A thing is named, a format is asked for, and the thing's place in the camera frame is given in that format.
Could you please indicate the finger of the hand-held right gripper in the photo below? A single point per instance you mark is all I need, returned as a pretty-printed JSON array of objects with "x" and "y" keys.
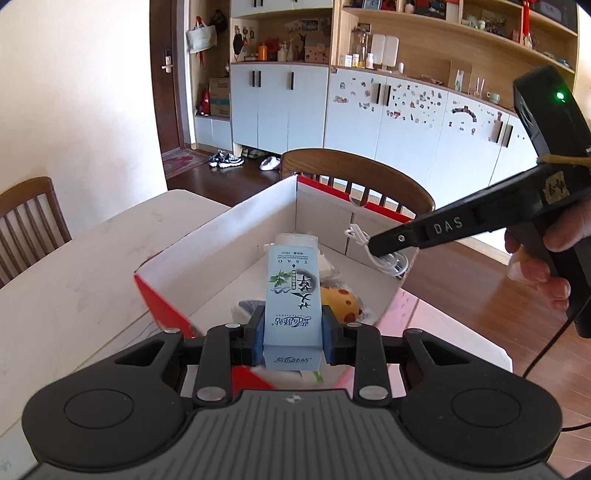
[{"x": 397, "y": 240}]

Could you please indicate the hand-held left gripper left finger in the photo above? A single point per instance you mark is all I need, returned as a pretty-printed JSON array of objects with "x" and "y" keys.
[{"x": 257, "y": 339}]

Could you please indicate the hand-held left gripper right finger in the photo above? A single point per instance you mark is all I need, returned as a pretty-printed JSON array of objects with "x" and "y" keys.
[{"x": 328, "y": 341}]

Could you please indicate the yellow spotted pig toy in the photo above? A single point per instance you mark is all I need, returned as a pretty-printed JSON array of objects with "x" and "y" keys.
[{"x": 341, "y": 302}]

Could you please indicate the light blue carton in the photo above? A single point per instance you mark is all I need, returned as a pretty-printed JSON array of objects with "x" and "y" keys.
[{"x": 291, "y": 295}]

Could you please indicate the red cardboard shoe box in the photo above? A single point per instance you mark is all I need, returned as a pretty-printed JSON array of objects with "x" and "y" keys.
[{"x": 221, "y": 249}]

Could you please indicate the person's right hand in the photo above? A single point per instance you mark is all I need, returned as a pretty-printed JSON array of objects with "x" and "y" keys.
[{"x": 531, "y": 270}]

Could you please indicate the brown wooden chair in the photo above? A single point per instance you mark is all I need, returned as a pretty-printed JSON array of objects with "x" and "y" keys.
[
  {"x": 351, "y": 161},
  {"x": 27, "y": 189}
]

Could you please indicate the pale green mug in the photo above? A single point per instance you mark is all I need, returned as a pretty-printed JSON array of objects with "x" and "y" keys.
[{"x": 493, "y": 97}]

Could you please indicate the white slipper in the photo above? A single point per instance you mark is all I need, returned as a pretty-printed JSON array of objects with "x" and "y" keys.
[{"x": 269, "y": 163}]

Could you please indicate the black sneakers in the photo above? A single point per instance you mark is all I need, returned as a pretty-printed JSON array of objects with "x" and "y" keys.
[{"x": 226, "y": 160}]

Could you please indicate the white canisters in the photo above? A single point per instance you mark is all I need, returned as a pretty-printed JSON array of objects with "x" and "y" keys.
[{"x": 384, "y": 48}]

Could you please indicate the red patterned rug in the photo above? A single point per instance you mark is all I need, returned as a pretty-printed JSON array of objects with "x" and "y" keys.
[{"x": 182, "y": 162}]

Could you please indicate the brown cardboard box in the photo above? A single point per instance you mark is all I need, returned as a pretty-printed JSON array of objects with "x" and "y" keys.
[{"x": 219, "y": 97}]

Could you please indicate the orange bottle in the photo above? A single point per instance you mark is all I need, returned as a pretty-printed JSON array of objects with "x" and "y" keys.
[{"x": 262, "y": 51}]

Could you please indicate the brown door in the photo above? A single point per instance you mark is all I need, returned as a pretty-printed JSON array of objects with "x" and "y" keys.
[{"x": 173, "y": 106}]

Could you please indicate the pale blue tote bag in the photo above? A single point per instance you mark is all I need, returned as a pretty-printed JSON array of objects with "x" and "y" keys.
[{"x": 202, "y": 39}]

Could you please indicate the white wooden wall cabinet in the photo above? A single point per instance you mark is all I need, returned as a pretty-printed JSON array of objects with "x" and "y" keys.
[{"x": 277, "y": 106}]

